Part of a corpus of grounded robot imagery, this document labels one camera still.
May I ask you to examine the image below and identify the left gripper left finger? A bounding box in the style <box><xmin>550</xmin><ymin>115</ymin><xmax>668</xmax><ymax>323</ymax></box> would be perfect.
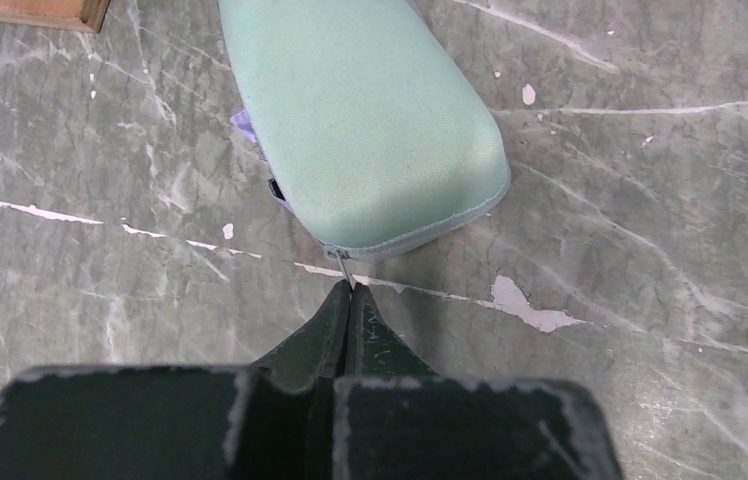
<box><xmin>253</xmin><ymin>280</ymin><xmax>352</xmax><ymax>391</ymax></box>

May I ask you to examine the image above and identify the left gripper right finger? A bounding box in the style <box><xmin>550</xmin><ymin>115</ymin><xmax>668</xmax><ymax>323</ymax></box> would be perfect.
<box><xmin>346</xmin><ymin>283</ymin><xmax>435</xmax><ymax>376</ymax></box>

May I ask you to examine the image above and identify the mint green umbrella case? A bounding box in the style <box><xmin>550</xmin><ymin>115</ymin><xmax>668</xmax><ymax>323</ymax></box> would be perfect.
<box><xmin>219</xmin><ymin>1</ymin><xmax>511</xmax><ymax>262</ymax></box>

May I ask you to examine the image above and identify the wooden board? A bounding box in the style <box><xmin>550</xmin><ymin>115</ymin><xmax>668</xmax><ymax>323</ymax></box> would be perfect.
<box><xmin>0</xmin><ymin>0</ymin><xmax>110</xmax><ymax>33</ymax></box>

